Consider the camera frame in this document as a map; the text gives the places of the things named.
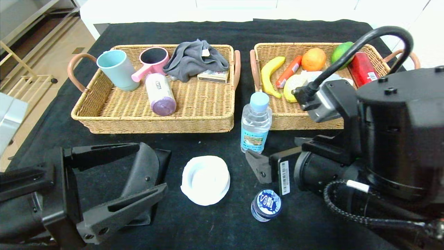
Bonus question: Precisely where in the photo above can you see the yellow lemon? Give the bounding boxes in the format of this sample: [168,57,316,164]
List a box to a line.
[283,74,309,103]

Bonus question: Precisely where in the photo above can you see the green mango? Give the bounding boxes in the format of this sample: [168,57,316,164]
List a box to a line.
[331,42,355,70]

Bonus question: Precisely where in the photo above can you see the pink mug with handle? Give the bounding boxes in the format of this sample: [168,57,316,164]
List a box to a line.
[131,47,170,83]

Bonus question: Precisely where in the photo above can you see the white yogurt bottle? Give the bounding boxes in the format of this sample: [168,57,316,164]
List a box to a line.
[300,70,352,85]

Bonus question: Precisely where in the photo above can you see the red soda can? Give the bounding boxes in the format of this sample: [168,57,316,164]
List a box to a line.
[349,52,381,87]

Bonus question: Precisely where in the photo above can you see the orange red sausage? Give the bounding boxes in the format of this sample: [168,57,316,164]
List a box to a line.
[276,55,303,89]

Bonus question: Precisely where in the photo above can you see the yellow banana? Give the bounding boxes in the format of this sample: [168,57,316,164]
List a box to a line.
[261,56,286,99]

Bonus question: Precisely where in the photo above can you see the silver grey metal box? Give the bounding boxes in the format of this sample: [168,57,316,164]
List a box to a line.
[0,92,29,156]

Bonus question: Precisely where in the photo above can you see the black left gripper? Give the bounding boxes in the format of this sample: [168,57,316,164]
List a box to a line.
[0,142,169,250]

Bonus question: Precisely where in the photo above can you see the water bottle blue cap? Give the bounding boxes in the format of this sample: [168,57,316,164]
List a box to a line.
[240,92,272,156]

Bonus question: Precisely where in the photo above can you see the orange fruit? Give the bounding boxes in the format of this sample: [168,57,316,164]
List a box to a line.
[301,48,326,72]

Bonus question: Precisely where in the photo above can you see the black table cloth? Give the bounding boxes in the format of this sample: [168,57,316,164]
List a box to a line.
[0,19,444,250]

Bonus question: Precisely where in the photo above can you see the grey metal shelf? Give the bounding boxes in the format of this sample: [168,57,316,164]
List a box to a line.
[0,0,79,45]

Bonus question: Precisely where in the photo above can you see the white round lid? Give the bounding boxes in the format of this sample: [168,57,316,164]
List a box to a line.
[180,156,231,206]

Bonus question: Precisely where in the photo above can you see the beige wooden rack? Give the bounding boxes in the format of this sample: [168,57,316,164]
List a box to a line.
[0,40,59,108]

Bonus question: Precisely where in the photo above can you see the small printed card box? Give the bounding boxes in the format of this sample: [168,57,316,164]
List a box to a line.
[198,70,230,84]

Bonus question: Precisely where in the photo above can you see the black camera cable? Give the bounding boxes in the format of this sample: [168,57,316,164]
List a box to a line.
[292,26,414,105]

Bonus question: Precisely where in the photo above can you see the light blue plastic cup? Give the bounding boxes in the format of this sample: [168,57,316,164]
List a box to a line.
[96,49,140,92]

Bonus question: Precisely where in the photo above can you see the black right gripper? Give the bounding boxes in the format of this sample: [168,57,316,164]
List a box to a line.
[245,146,342,196]

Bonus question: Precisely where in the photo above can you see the small bottle blue lid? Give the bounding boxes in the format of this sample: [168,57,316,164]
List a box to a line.
[251,189,282,222]

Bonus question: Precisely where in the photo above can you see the black braided cable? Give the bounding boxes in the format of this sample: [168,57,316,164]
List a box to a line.
[323,179,444,236]

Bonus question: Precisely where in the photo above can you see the wicker basket brown handles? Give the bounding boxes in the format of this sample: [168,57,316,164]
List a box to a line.
[67,44,241,135]
[250,42,421,131]

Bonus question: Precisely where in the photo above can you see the pink purple cylinder bottle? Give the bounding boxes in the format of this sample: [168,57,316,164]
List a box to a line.
[145,73,177,116]

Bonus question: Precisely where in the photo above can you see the black glasses case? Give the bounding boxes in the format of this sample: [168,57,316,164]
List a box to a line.
[120,142,172,226]

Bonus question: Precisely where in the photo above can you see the grey cloth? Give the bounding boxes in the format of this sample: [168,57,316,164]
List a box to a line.
[163,39,230,83]

